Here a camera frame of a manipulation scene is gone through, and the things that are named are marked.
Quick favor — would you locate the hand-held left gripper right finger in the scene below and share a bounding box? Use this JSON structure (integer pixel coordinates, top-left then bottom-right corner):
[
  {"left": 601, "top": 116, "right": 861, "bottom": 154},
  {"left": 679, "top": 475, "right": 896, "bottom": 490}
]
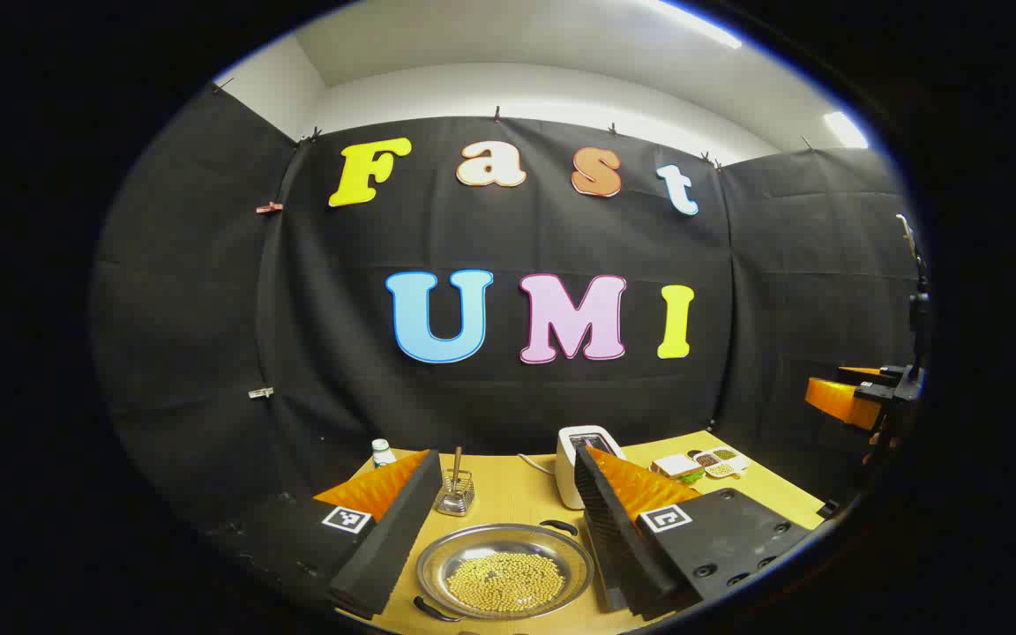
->
[{"left": 573, "top": 443, "right": 826, "bottom": 621}]

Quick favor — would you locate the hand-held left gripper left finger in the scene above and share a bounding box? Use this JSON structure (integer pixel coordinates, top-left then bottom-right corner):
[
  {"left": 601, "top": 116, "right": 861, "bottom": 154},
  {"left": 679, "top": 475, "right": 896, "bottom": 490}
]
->
[{"left": 208, "top": 448, "right": 444, "bottom": 621}]

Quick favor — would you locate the steel pot with black handles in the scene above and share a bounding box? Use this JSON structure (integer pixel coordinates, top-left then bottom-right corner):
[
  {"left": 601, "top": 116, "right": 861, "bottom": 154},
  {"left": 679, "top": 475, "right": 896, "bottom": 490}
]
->
[{"left": 413, "top": 519, "right": 597, "bottom": 624}]

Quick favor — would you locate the pile of soybeans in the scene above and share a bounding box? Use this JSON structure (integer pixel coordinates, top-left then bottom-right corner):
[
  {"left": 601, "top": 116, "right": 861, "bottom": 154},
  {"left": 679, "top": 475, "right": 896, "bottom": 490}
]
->
[{"left": 445, "top": 551, "right": 567, "bottom": 615}]

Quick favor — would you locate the white divided dish with beans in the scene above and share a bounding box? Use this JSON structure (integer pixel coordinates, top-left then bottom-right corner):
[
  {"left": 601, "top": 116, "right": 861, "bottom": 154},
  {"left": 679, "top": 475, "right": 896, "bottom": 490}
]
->
[{"left": 689, "top": 446, "right": 751, "bottom": 480}]

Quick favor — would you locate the black backdrop cloth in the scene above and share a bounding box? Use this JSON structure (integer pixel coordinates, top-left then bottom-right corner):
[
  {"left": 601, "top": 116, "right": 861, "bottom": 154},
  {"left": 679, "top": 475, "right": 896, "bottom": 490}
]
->
[{"left": 89, "top": 84, "right": 928, "bottom": 565}]

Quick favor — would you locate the short ceiling light panel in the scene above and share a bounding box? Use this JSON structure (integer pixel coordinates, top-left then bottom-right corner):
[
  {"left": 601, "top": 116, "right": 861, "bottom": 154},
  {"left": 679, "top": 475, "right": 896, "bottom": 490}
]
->
[{"left": 823, "top": 110, "right": 870, "bottom": 149}]

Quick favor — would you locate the long ceiling light strip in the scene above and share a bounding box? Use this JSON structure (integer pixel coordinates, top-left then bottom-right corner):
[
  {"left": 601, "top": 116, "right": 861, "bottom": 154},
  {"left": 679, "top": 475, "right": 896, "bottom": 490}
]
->
[{"left": 649, "top": 0, "right": 743, "bottom": 49}]

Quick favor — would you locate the wire mesh utensil holder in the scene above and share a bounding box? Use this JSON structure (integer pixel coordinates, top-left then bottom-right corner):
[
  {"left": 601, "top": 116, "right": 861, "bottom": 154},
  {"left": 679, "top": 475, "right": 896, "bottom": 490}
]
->
[{"left": 435, "top": 470, "right": 476, "bottom": 517}]

